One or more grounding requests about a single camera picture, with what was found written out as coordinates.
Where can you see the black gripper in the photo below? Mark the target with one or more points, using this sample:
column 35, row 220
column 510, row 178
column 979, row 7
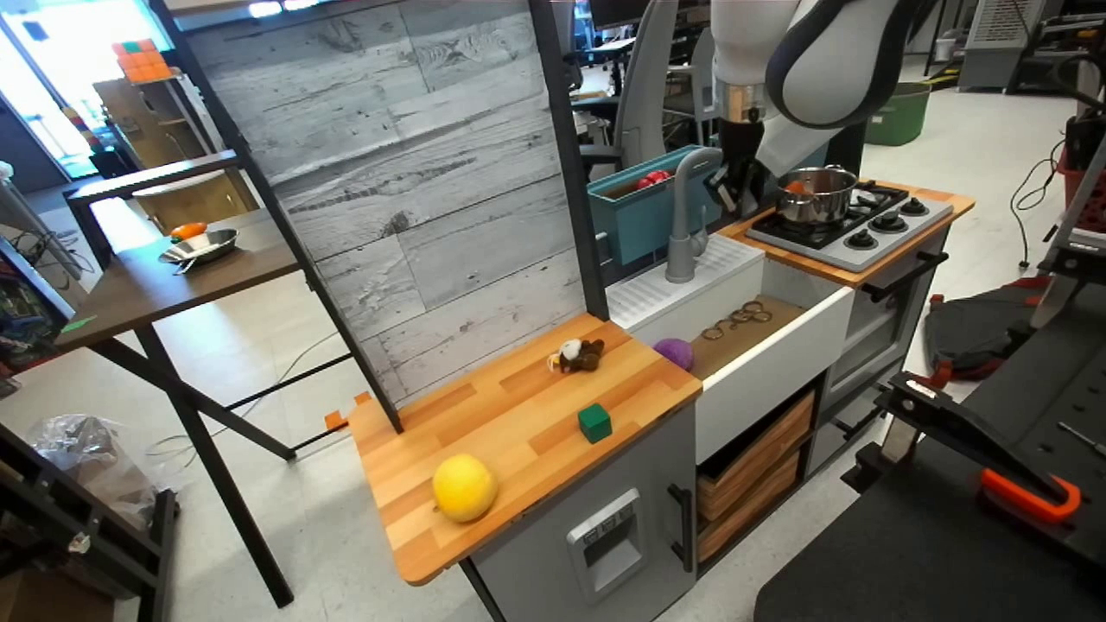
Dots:
column 744, row 138

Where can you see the grey curved toy tap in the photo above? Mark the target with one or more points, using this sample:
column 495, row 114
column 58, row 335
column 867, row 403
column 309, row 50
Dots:
column 683, row 231

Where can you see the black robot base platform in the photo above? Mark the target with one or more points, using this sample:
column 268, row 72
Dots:
column 920, row 555

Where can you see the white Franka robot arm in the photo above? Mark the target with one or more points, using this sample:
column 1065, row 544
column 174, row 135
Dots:
column 839, row 58

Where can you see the steel pot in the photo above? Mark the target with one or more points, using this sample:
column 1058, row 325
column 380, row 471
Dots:
column 818, row 194

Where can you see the teal bin with red items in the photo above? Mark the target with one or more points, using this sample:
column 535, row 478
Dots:
column 630, row 225

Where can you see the grey toy stove top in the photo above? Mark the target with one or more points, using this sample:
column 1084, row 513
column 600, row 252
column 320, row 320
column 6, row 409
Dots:
column 884, row 231

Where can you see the purple toy ball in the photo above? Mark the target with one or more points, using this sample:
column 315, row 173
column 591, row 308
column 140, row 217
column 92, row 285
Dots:
column 675, row 353

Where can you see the white toy sink basin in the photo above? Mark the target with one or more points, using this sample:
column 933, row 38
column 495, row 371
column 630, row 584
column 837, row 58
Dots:
column 782, row 368

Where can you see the green bucket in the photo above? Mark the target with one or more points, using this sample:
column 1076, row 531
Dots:
column 906, row 114

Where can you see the grey toy oven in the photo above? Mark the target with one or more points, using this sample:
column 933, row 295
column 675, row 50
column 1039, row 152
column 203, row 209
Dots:
column 874, row 348

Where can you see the brown plush toy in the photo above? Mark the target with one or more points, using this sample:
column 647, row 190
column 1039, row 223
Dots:
column 579, row 358

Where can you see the green cube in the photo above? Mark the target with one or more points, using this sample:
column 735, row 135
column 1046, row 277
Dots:
column 596, row 424

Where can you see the wooden drawer crates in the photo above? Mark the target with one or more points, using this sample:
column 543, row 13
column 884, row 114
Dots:
column 755, row 478

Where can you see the wooden counter top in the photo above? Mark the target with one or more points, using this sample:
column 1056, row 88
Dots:
column 505, row 432

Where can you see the grey wood backdrop panel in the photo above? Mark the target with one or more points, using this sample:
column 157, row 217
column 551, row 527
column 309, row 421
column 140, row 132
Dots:
column 401, row 173

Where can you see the yellow ball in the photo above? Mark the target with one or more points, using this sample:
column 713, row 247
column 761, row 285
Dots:
column 464, row 490

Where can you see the grey toy kitchen cabinet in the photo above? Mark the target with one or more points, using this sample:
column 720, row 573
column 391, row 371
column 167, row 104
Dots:
column 541, row 555

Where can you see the orange and white device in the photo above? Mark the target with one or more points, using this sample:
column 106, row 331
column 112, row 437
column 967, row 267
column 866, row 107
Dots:
column 194, row 247

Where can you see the dark brown table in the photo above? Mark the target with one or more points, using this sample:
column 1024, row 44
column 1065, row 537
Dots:
column 149, row 282

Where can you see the orange box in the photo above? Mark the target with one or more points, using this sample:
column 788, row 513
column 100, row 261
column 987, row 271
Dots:
column 144, row 64

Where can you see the clear plastic bag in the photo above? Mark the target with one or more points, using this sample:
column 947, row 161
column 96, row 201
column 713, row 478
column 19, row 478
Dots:
column 87, row 453

